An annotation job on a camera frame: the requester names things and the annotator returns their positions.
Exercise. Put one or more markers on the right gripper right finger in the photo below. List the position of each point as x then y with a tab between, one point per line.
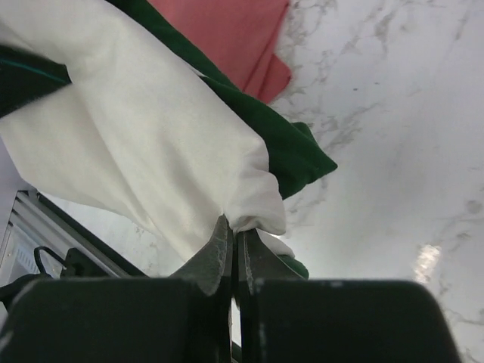
254	260

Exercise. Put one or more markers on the white and green t-shirt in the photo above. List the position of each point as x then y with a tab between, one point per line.
150	129

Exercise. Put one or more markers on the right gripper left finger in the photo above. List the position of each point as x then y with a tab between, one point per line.
209	274

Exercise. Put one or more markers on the folded salmon red t-shirt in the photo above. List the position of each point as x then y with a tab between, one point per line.
238	36

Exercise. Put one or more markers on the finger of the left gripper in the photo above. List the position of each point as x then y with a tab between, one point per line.
27	77

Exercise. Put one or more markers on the aluminium extrusion rail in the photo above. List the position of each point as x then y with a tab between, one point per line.
41	237

